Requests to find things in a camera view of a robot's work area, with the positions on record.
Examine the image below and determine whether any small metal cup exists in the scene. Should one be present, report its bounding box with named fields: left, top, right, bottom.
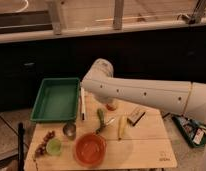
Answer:
left=63, top=123, right=76, bottom=140

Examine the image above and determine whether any white marker pen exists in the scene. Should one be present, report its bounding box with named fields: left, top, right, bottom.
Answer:
left=80, top=87, right=86, bottom=121

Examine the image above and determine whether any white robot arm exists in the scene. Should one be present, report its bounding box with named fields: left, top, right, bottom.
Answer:
left=81, top=58, right=206, bottom=125

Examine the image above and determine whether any wooden block brush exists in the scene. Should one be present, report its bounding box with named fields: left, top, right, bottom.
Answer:
left=127, top=107, right=146, bottom=126

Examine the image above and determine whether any red apple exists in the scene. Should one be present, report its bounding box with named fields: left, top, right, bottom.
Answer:
left=106, top=103, right=118, bottom=111

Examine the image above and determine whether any green box of items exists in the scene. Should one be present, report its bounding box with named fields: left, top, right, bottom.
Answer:
left=172, top=115, right=206, bottom=148

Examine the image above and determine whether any orange plastic bowl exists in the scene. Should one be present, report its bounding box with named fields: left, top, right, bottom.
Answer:
left=73, top=133, right=107, bottom=168

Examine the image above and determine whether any dark grape bunch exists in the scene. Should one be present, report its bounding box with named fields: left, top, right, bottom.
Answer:
left=34, top=131, right=55, bottom=158

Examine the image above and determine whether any small green cup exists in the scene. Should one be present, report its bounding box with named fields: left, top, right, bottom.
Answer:
left=46, top=138, right=62, bottom=155

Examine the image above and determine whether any yellow banana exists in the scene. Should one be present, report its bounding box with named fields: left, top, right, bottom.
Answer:
left=118, top=116, right=127, bottom=140

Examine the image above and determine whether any green plastic tray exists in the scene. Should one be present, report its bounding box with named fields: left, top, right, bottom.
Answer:
left=30, top=78, right=80, bottom=123

